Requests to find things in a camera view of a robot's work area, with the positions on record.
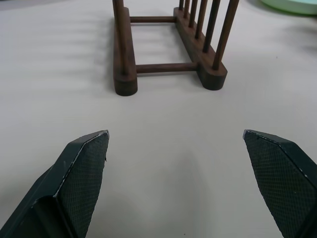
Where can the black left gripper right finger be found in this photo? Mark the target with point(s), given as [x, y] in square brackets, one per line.
[284, 183]

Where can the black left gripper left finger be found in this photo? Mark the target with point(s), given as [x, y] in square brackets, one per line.
[74, 188]

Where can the pale green plate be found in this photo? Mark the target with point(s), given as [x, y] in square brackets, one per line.
[292, 6]

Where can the dark wooden plate rack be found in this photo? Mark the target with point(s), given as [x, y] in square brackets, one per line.
[125, 84]

